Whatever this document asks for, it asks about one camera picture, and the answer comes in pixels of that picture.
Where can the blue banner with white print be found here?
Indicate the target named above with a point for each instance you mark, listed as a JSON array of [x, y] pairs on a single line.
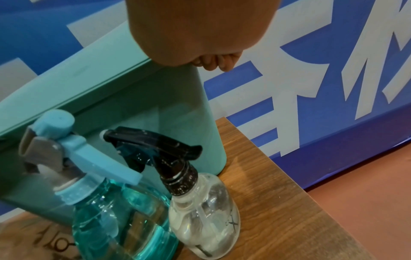
[[321, 38]]

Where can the green plastic storage box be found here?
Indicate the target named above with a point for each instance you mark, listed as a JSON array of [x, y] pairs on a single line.
[[192, 114]]

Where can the green plastic storage bin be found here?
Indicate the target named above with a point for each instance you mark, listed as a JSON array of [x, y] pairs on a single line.
[[64, 83]]

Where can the person's right hand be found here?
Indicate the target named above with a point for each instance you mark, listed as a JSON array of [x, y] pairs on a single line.
[[199, 28]]

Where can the teal spray bottle blue sprayer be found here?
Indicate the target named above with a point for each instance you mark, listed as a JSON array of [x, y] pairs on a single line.
[[128, 228]]

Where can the clear spray bottle black sprayer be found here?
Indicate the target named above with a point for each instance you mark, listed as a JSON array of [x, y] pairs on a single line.
[[205, 215]]

